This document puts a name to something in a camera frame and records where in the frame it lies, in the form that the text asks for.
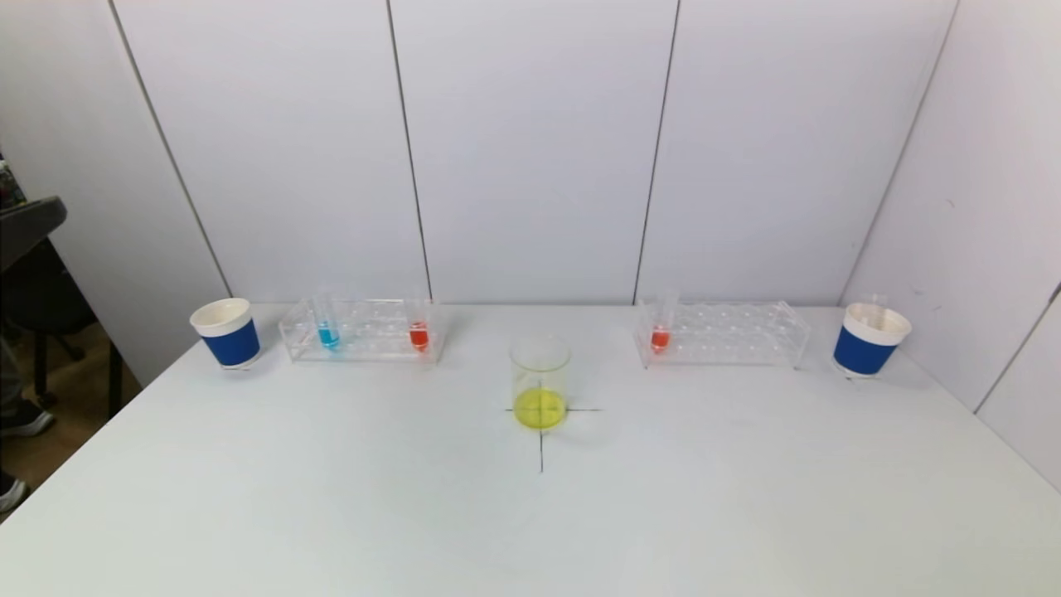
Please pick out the gray trouser leg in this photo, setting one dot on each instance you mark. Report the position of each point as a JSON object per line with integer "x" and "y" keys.
{"x": 8, "y": 373}

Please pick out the black white sneaker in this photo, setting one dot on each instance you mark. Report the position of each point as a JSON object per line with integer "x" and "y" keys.
{"x": 25, "y": 421}
{"x": 10, "y": 493}

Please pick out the black office chair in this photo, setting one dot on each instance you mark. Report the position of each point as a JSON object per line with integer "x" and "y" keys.
{"x": 41, "y": 307}

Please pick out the clear glass beaker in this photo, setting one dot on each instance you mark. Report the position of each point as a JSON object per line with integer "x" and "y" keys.
{"x": 540, "y": 406}

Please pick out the blue white paper cup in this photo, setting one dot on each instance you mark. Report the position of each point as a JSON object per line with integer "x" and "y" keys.
{"x": 232, "y": 344}
{"x": 862, "y": 352}

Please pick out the test tube with red liquid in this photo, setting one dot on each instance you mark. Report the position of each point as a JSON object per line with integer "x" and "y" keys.
{"x": 660, "y": 338}
{"x": 419, "y": 336}

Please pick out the test tube with blue liquid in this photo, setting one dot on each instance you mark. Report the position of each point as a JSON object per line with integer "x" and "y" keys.
{"x": 328, "y": 336}

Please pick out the clear acrylic test tube rack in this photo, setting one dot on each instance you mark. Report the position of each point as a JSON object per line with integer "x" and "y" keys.
{"x": 713, "y": 340}
{"x": 373, "y": 344}

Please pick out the black metal leg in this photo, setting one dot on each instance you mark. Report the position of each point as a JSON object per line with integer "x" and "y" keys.
{"x": 118, "y": 381}

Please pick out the test tube with yellow pigment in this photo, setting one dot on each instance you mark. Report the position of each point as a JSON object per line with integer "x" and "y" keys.
{"x": 874, "y": 305}

